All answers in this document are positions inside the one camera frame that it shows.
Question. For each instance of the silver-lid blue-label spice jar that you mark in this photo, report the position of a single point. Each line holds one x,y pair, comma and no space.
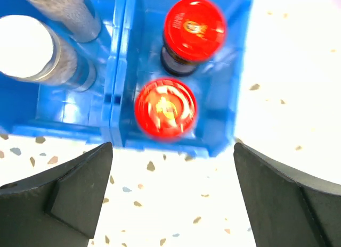
78,17

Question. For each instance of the blue three-compartment plastic bin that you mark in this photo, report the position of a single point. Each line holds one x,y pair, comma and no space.
127,56

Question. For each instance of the red-cap dark sauce jar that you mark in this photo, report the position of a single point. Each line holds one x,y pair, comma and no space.
193,32

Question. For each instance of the silver-lid shaker jar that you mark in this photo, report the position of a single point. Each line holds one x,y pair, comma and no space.
32,52

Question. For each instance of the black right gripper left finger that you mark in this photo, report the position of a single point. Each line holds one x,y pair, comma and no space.
57,207

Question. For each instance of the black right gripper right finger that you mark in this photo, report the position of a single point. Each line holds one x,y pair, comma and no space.
285,206

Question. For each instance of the red-cap brown sauce jar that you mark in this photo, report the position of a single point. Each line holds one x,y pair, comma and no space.
166,109

